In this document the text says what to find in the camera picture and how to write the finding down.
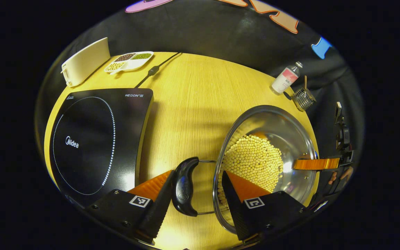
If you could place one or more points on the wooden stick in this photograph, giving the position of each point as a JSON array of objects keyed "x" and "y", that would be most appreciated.
[{"x": 305, "y": 82}]

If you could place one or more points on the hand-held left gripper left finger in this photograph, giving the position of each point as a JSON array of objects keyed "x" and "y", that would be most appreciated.
[{"x": 158, "y": 215}]

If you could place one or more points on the steel pot with beans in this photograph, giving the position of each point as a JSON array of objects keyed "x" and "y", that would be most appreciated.
[{"x": 255, "y": 159}]

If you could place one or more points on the white divided dish with beans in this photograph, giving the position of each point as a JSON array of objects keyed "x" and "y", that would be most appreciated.
[{"x": 130, "y": 61}]

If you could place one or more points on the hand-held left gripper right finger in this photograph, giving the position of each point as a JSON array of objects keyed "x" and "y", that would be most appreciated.
[{"x": 232, "y": 208}]

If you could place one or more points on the black backdrop cloth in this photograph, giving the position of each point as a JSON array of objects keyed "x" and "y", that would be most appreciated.
[{"x": 203, "y": 31}]

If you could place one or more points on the clear bottle with pink label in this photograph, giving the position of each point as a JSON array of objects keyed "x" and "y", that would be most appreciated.
[{"x": 284, "y": 80}]

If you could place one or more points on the white toaster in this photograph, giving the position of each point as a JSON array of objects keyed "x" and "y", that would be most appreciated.
[{"x": 85, "y": 62}]

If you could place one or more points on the black induction cooktop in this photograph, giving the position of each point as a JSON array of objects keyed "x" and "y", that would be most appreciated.
[{"x": 88, "y": 146}]

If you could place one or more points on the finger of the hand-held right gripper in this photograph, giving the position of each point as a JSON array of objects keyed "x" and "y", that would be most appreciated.
[{"x": 317, "y": 164}]

